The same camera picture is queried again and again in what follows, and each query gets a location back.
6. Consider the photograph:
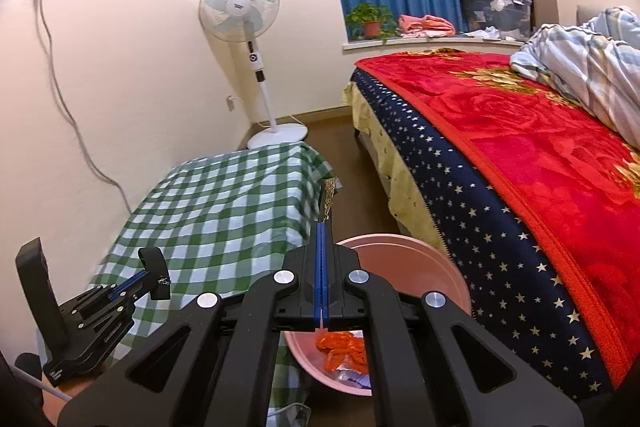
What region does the yellow bed skirt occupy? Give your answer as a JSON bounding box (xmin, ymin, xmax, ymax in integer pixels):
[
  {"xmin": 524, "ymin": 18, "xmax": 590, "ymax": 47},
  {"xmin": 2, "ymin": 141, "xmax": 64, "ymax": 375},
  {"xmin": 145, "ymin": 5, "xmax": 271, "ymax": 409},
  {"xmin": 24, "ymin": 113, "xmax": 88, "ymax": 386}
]
[{"xmin": 341, "ymin": 83, "xmax": 448, "ymax": 253}]

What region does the blue plastic scrap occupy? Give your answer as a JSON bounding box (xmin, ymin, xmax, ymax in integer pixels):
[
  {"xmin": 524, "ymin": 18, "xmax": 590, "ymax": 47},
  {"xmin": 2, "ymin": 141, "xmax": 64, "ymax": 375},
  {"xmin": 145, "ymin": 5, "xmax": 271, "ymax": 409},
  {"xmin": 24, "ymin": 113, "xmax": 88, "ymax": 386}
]
[{"xmin": 340, "ymin": 369, "xmax": 373, "ymax": 390}]

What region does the bed with red floral blanket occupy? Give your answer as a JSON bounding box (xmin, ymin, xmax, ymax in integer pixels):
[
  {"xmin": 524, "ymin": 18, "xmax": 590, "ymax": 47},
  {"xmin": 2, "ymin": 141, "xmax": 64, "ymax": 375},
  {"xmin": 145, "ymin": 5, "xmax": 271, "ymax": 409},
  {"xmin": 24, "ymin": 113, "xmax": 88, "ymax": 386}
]
[{"xmin": 354, "ymin": 49, "xmax": 640, "ymax": 390}]

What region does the orange plastic bag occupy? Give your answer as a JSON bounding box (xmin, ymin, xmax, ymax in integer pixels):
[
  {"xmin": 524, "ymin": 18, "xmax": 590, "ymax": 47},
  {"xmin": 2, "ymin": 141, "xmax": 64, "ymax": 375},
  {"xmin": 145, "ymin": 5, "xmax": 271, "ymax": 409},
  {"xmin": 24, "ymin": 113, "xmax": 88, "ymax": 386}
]
[{"xmin": 315, "ymin": 331, "xmax": 371, "ymax": 375}]

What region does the white thin cable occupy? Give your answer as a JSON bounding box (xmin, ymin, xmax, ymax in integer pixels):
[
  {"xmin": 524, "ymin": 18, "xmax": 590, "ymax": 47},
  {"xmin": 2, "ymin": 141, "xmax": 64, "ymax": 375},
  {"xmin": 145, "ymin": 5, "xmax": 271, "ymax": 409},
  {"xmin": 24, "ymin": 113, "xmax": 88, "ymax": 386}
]
[{"xmin": 14, "ymin": 366, "xmax": 73, "ymax": 404}]

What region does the grey wall cable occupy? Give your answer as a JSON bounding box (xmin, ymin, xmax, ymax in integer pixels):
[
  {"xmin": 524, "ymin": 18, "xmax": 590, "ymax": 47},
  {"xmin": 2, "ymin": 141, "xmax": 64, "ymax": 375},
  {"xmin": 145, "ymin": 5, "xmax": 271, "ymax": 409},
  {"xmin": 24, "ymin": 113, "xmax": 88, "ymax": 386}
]
[{"xmin": 32, "ymin": 0, "xmax": 133, "ymax": 215}]

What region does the white windowsill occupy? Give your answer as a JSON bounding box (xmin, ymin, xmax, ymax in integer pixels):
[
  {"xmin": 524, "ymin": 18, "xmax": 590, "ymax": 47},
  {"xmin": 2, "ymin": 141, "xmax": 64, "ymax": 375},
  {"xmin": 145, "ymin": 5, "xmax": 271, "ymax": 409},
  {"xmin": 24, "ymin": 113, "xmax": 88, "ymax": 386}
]
[{"xmin": 342, "ymin": 36, "xmax": 526, "ymax": 55}]

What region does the potted green plant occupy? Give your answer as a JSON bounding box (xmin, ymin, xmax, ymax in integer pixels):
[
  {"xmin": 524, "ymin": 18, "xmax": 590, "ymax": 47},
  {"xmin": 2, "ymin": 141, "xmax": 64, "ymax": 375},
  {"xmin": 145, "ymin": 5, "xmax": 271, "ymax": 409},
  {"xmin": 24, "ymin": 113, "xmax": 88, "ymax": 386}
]
[{"xmin": 345, "ymin": 3, "xmax": 398, "ymax": 45}]

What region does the pink plastic bin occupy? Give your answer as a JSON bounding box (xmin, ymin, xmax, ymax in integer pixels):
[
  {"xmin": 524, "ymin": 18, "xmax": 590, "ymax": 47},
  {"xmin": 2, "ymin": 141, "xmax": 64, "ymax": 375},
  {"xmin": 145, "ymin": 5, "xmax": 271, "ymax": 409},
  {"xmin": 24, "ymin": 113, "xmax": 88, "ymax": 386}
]
[{"xmin": 284, "ymin": 233, "xmax": 472, "ymax": 397}]

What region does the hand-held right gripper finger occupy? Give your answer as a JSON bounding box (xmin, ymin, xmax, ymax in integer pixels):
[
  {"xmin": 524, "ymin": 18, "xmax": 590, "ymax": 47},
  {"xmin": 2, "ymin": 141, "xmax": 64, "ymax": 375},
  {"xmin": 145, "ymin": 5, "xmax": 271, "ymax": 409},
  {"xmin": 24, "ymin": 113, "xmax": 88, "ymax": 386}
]
[
  {"xmin": 324, "ymin": 224, "xmax": 586, "ymax": 427},
  {"xmin": 57, "ymin": 221, "xmax": 326, "ymax": 427}
]

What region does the navy star bedsheet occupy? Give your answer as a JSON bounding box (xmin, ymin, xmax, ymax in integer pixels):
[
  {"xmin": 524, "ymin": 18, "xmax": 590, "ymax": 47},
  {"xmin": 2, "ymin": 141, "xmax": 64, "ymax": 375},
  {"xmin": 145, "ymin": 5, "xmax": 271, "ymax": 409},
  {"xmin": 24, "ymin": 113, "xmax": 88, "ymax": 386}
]
[{"xmin": 349, "ymin": 68, "xmax": 616, "ymax": 403}]

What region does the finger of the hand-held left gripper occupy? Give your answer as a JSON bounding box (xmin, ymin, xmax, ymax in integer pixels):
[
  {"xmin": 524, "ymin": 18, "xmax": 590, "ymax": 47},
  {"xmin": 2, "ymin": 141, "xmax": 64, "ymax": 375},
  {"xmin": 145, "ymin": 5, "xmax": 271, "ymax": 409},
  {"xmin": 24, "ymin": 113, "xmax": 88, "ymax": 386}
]
[
  {"xmin": 107, "ymin": 276, "xmax": 156, "ymax": 308},
  {"xmin": 95, "ymin": 269, "xmax": 152, "ymax": 299}
]

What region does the grey headboard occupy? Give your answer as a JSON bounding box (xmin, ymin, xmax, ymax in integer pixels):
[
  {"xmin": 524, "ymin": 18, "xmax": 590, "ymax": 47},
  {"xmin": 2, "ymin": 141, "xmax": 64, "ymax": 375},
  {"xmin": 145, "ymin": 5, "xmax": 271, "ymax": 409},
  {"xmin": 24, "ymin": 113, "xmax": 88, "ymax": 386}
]
[{"xmin": 575, "ymin": 4, "xmax": 608, "ymax": 28}]

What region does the white standing fan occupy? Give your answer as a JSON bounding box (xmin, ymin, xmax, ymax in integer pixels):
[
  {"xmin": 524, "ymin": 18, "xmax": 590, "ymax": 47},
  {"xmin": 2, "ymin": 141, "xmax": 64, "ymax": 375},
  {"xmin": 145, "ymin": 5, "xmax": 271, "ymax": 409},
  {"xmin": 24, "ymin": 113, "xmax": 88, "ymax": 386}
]
[{"xmin": 198, "ymin": 0, "xmax": 309, "ymax": 151}]

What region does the gold chain strip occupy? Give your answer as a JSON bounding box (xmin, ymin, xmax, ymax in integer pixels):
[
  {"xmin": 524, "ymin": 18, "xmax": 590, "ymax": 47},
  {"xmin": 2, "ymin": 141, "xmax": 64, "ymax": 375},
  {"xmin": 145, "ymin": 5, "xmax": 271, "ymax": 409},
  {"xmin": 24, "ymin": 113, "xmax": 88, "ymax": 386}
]
[{"xmin": 320, "ymin": 177, "xmax": 341, "ymax": 225}]

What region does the green checked tablecloth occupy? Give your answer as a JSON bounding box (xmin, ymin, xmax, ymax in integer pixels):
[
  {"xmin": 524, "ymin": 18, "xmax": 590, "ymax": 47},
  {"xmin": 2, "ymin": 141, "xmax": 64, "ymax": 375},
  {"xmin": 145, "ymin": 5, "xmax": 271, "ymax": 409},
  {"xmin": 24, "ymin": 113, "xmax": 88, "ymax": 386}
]
[{"xmin": 90, "ymin": 142, "xmax": 336, "ymax": 423}]

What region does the pink folded cloth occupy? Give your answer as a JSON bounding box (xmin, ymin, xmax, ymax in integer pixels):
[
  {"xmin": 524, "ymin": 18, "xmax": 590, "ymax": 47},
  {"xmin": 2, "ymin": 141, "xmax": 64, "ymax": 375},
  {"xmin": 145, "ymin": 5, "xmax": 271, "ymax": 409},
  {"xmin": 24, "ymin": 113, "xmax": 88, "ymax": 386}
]
[{"xmin": 397, "ymin": 13, "xmax": 457, "ymax": 38}]

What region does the clear storage box purple lid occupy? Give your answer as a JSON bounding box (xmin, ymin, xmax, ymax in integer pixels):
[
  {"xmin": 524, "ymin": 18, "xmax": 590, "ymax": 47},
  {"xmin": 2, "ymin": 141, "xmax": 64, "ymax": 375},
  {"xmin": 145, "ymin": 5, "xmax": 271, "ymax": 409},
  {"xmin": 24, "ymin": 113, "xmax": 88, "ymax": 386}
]
[{"xmin": 459, "ymin": 0, "xmax": 533, "ymax": 42}]

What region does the blue striped duvet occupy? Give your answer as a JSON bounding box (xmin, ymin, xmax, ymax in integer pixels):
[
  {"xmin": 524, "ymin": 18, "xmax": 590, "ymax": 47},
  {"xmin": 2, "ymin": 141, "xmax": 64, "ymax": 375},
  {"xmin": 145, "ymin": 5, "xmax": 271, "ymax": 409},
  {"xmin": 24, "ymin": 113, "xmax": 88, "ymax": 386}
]
[{"xmin": 510, "ymin": 6, "xmax": 640, "ymax": 152}]

